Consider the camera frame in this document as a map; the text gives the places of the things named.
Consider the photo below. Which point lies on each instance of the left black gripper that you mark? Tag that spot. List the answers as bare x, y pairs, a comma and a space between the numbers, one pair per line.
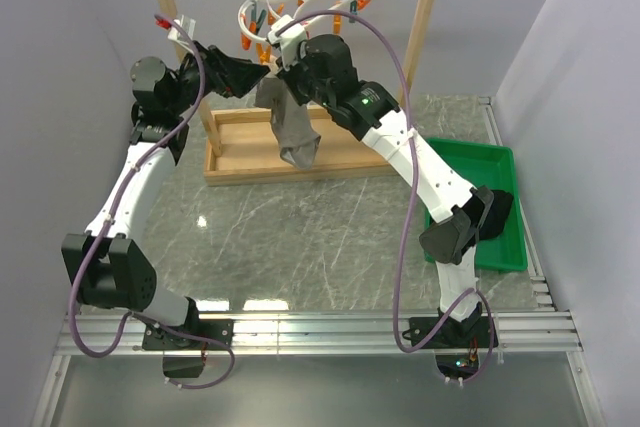
237, 77

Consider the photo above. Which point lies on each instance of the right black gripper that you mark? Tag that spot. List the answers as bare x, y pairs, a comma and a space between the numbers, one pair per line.
289, 75

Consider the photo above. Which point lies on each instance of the yellow clip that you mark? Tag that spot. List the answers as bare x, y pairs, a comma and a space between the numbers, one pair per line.
274, 14
264, 53
337, 24

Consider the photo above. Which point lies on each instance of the taupe underwear beige waistband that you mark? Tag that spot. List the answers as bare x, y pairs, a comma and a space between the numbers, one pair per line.
290, 123

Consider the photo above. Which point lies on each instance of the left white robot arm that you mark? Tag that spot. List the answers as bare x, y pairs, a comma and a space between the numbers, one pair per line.
105, 264

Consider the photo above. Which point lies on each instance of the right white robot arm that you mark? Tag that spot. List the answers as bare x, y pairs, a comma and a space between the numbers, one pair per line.
457, 208

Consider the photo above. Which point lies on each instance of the orange clip back left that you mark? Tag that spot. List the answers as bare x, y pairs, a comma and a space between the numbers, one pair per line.
246, 41

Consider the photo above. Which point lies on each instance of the orange clip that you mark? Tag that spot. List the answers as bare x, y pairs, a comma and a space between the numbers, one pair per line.
246, 41
362, 4

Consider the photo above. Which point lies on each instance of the teal clip back left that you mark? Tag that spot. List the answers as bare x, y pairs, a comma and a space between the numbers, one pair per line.
258, 15

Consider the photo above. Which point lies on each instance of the teal clip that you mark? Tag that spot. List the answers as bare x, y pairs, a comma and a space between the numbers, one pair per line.
353, 9
258, 15

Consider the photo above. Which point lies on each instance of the teal clip front right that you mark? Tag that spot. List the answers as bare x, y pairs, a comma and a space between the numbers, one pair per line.
353, 9

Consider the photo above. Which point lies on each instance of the orange clip far right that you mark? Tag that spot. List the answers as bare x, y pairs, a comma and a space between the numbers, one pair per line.
362, 4

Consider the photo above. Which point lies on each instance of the black garment in bin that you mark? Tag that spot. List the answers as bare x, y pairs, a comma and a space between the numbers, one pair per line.
497, 216

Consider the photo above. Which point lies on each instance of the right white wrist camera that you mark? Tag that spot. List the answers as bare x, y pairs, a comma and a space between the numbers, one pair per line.
286, 35

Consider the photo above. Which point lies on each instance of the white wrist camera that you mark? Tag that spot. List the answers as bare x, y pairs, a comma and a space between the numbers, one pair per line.
286, 35
180, 30

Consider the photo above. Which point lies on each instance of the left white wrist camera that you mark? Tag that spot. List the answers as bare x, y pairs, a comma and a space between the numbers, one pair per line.
180, 30

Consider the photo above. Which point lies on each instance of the wooden hanging rack frame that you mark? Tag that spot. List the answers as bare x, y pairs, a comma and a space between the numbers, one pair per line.
241, 147

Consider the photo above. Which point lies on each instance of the aluminium mounting rail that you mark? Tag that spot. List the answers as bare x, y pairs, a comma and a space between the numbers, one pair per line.
332, 369

